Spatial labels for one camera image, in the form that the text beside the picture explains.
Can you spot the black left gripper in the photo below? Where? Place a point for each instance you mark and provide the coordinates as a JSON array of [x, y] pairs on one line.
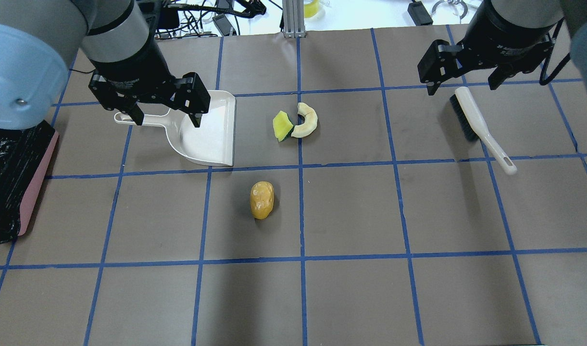
[[130, 68]]

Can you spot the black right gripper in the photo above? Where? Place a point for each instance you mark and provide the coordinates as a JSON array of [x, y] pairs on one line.
[[509, 39]]

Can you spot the white hand brush black bristles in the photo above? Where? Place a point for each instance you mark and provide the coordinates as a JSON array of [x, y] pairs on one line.
[[474, 127]]

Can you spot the white plastic dustpan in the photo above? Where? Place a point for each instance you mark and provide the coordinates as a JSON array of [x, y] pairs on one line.
[[210, 144]]

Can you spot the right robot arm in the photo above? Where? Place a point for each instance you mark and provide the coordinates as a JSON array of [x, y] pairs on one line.
[[508, 37]]

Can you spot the bin with black bag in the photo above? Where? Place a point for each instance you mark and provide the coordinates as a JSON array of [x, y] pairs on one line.
[[24, 159]]

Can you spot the yellow green sponge piece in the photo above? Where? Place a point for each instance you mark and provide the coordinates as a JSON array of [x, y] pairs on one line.
[[282, 126]]

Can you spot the orange yellow potato lump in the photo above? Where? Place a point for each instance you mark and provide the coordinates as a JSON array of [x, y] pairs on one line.
[[262, 199]]

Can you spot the pale curved melon rind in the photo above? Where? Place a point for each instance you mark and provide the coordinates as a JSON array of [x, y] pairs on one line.
[[309, 124]]

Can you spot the yellow tape roll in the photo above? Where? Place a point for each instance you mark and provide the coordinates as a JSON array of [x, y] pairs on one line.
[[310, 8]]

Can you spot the aluminium frame post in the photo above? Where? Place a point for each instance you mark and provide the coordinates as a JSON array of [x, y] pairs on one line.
[[293, 19]]

